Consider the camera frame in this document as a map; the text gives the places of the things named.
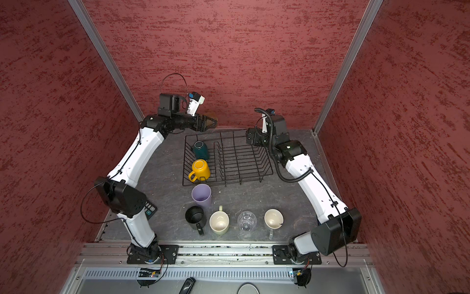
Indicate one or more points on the black mug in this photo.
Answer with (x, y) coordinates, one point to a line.
(196, 218)

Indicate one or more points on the aluminium corner post left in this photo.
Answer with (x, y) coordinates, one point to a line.
(84, 18)

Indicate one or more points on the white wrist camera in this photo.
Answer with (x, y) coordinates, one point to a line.
(194, 101)
(264, 127)

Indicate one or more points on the clear glass cup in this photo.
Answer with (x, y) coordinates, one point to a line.
(247, 221)

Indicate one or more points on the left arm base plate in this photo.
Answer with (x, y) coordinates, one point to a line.
(166, 254)

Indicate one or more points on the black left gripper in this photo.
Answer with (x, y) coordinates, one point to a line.
(197, 119)

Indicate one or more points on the black calculator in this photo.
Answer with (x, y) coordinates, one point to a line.
(150, 209)

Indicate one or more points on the yellow mug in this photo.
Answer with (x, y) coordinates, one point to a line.
(200, 171)

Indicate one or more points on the lilac plastic cup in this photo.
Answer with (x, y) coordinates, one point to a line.
(201, 195)

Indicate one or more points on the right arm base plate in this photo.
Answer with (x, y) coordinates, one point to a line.
(282, 256)

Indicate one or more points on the teal green cup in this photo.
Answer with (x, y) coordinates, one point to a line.
(200, 150)

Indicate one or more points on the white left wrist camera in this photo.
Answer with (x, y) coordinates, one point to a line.
(194, 101)

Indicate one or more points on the white mug grey handle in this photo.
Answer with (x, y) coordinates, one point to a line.
(273, 220)

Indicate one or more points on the black wire dish rack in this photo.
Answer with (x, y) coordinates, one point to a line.
(232, 160)

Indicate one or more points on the grey round object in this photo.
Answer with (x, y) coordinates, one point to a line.
(248, 288)

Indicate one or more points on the black remote handset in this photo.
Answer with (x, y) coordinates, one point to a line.
(187, 286)

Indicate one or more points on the aluminium corner post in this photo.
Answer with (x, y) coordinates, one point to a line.
(363, 28)
(84, 18)

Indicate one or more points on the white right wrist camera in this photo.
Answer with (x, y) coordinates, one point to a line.
(264, 127)

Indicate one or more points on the cream mug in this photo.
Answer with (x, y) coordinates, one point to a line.
(219, 221)

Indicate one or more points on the olive glass cup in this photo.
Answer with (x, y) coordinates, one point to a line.
(209, 123)

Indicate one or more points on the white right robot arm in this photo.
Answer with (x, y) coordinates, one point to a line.
(338, 225)

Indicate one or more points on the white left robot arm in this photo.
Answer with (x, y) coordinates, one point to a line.
(118, 189)

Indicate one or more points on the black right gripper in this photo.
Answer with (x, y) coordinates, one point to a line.
(251, 135)

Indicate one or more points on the aluminium corner post right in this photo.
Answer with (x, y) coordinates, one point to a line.
(363, 28)

